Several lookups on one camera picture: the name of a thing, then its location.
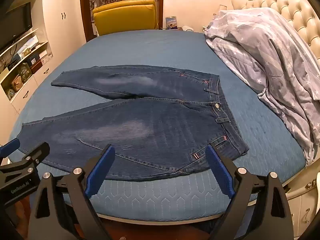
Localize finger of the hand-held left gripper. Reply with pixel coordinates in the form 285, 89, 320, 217
0, 138, 21, 158
0, 142, 50, 178

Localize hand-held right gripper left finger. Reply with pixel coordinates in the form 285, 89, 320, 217
27, 144, 116, 240

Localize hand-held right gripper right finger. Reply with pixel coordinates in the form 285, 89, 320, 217
205, 144, 293, 240

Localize blue denim pants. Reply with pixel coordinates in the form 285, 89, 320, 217
21, 64, 250, 182

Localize brown bag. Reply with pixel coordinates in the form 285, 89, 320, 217
10, 76, 23, 92

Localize gold wrapped package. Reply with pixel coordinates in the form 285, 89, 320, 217
19, 62, 33, 83

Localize dark box on shelf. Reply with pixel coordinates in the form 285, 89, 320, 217
29, 55, 48, 74

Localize cream nightstand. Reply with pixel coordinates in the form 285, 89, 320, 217
285, 165, 320, 238

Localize small white box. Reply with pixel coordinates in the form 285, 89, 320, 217
40, 50, 53, 64

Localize white box on shelf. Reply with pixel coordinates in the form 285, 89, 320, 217
15, 35, 39, 55

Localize black flat television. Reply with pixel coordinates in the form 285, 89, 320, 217
0, 2, 33, 52

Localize grey star-printed quilt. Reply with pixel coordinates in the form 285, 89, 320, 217
204, 7, 320, 165

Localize bed with blue quilted cover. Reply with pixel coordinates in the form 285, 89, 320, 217
7, 29, 307, 220

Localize yellow upholstered chair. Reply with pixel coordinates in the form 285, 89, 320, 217
92, 0, 158, 37

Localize small picture box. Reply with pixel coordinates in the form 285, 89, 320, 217
165, 16, 178, 30

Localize cream tufted headboard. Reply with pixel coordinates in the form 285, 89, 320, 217
231, 0, 320, 63

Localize white wall cabinet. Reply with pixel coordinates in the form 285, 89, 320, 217
0, 0, 87, 135

